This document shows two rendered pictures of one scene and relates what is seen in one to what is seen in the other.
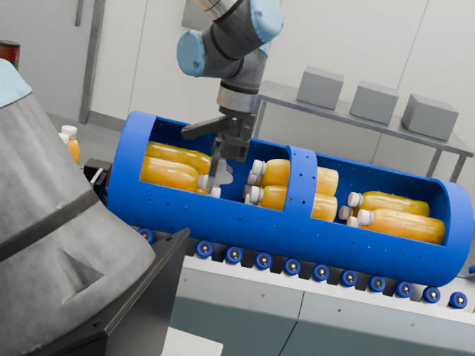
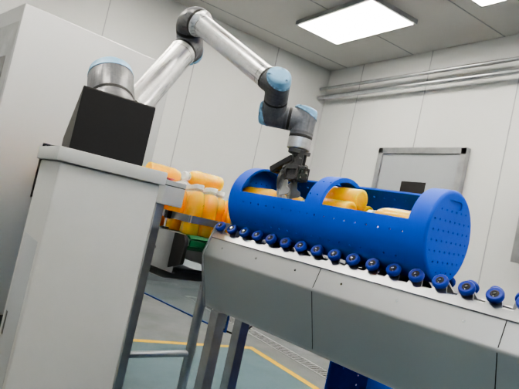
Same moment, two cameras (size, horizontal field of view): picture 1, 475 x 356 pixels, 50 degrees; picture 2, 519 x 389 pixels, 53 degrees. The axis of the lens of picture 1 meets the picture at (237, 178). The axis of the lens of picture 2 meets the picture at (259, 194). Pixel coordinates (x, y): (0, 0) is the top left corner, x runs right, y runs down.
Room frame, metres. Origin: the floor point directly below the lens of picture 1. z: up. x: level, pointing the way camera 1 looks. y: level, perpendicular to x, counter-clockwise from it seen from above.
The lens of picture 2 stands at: (-0.12, -1.46, 1.02)
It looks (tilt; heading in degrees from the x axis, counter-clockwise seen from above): 3 degrees up; 53
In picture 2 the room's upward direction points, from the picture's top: 13 degrees clockwise
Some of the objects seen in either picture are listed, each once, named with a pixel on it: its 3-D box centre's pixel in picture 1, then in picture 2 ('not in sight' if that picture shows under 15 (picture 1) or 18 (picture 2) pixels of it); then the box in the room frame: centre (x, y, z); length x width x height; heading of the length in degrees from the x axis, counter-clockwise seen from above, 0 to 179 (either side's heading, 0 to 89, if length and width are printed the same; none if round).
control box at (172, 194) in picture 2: not in sight; (161, 191); (0.88, 0.51, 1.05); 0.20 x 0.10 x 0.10; 96
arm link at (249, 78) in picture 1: (244, 61); (303, 123); (1.16, 0.05, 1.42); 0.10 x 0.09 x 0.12; 139
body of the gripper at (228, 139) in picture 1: (232, 133); (296, 166); (1.16, 0.04, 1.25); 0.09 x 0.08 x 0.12; 96
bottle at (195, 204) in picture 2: not in sight; (194, 211); (1.01, 0.44, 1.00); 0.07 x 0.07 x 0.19
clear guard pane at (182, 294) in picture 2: not in sight; (189, 265); (1.39, 1.00, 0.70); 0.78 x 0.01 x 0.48; 96
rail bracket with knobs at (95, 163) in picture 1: (95, 179); not in sight; (1.38, 0.41, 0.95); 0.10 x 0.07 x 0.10; 6
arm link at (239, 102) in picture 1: (236, 99); (299, 145); (1.17, 0.05, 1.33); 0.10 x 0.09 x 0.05; 6
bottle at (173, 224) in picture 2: not in sight; (177, 207); (1.00, 0.57, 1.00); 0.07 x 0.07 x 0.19
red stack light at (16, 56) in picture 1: (8, 51); not in sight; (1.51, 0.76, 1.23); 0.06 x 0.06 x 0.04
